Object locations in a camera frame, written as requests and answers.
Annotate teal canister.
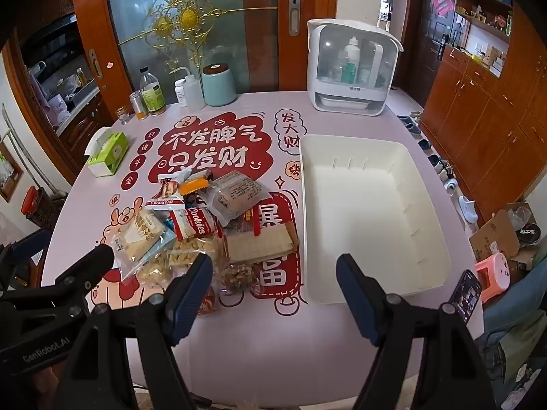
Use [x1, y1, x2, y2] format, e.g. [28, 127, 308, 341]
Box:
[202, 63, 238, 107]

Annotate blue denim clothing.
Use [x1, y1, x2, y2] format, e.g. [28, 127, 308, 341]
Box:
[485, 295, 547, 398]

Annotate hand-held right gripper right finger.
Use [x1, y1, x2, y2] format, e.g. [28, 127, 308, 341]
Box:
[336, 253, 501, 410]

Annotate orange wafer packet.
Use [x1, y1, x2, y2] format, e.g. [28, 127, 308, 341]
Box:
[179, 174, 213, 197]

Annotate dark entrance door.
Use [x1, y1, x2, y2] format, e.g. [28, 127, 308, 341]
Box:
[404, 0, 458, 107]

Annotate clear nut packet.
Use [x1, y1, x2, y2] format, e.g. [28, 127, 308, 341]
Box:
[218, 262, 261, 297]

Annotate row of shoes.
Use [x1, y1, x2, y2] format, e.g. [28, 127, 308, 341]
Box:
[397, 110, 478, 225]

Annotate white squeeze bottle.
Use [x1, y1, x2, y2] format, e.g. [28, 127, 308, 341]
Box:
[169, 66, 206, 111]

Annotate open cardboard box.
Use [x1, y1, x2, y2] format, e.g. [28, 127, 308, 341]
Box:
[469, 203, 541, 270]

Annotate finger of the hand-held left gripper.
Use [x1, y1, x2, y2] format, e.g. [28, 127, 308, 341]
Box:
[40, 244, 116, 308]
[0, 228, 54, 274]

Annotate glass sliding door wooden frame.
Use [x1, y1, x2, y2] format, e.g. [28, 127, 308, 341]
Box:
[70, 0, 338, 107]

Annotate clear jar orange base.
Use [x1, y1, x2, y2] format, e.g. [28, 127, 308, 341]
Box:
[129, 91, 149, 119]

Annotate wooden wall cabinet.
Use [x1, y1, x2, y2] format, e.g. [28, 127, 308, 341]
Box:
[421, 0, 547, 227]

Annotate glass bottle green label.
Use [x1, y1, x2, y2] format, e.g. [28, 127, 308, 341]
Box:
[139, 67, 167, 116]

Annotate cartoon man snack packet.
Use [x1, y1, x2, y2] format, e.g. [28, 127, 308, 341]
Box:
[145, 170, 193, 211]

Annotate green tissue box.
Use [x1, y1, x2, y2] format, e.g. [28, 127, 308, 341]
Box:
[84, 127, 130, 178]

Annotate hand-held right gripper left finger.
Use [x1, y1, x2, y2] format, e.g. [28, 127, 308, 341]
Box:
[55, 252, 214, 410]

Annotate white cosmetics organizer box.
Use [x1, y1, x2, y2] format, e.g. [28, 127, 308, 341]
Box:
[307, 19, 404, 117]

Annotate yellow crackers bag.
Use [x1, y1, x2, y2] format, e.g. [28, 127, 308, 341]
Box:
[139, 252, 180, 291]
[166, 237, 227, 272]

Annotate beige cracker packet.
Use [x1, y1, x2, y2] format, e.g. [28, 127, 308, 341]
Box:
[112, 208, 176, 280]

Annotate tan wafer packet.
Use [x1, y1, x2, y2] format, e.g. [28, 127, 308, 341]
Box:
[224, 211, 300, 265]

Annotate white plastic storage bin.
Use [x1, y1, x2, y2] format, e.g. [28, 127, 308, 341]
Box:
[298, 134, 453, 305]

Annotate white red cookies packet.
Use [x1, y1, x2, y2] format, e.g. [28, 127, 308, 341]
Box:
[169, 205, 223, 240]

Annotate pink plastic stool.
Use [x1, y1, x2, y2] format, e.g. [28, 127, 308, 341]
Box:
[475, 253, 511, 304]

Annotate black smartphone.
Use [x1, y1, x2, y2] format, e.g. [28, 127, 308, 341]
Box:
[449, 269, 483, 324]

